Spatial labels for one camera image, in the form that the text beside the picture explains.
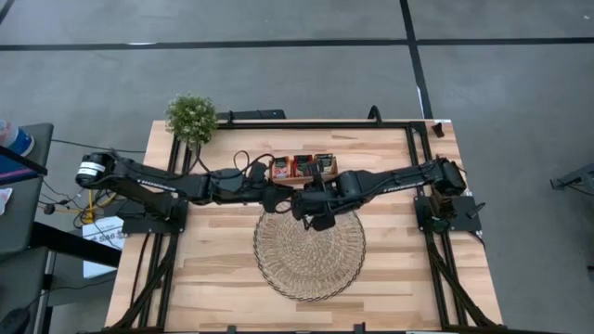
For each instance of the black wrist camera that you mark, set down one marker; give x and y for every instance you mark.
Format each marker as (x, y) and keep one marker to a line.
(322, 222)
(258, 171)

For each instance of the blue and white bottle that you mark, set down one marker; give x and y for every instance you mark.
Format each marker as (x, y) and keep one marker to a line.
(14, 138)

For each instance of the grey stand leg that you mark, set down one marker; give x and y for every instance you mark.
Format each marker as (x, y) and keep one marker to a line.
(580, 178)

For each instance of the white cloth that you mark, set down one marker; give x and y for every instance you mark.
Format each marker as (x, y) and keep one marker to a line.
(3, 199)

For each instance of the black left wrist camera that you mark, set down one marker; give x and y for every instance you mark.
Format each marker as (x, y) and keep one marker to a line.
(258, 171)

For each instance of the black curved clamp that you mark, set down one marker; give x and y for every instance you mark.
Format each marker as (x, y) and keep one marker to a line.
(374, 113)

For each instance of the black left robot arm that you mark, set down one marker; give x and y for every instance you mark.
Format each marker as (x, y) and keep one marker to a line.
(153, 183)

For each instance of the wooden three-compartment tea box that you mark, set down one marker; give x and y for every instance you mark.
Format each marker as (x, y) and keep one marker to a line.
(301, 180)

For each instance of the potted green plant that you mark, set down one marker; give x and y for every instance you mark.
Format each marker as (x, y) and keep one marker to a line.
(192, 118)

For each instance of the black beam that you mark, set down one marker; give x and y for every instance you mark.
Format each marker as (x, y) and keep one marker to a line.
(69, 241)

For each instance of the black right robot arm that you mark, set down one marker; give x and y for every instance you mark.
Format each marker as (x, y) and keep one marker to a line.
(394, 183)

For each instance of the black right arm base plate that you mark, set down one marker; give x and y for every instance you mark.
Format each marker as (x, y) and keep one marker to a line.
(464, 215)

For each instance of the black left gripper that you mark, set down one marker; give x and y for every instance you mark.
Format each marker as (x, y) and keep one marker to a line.
(276, 198)

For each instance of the grey side desk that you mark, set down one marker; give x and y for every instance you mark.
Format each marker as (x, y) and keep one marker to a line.
(32, 209)

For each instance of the blue folder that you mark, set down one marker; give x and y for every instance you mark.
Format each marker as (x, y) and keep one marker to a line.
(14, 170)

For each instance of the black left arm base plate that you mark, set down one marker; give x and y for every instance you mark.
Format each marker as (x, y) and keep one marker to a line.
(134, 222)

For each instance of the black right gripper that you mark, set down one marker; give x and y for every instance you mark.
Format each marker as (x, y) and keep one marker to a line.
(315, 201)

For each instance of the black frame bracket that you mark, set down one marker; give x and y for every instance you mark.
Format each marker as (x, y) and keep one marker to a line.
(358, 328)
(230, 329)

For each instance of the black computer mouse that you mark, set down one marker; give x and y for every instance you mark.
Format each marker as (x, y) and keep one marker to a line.
(14, 322)

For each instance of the black bar bracket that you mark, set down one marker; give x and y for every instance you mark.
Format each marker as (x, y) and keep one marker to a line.
(253, 114)

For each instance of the black aluminium table frame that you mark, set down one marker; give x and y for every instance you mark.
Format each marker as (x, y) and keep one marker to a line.
(352, 124)

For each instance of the round woven straw placemat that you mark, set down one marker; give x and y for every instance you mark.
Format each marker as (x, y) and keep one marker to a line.
(306, 260)

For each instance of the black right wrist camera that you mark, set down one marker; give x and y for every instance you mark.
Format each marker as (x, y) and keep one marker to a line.
(322, 222)

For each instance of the small black bracket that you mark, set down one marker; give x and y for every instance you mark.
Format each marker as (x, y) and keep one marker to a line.
(437, 129)

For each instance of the white paper sheet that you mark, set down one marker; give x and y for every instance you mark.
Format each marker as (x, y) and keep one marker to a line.
(99, 269)

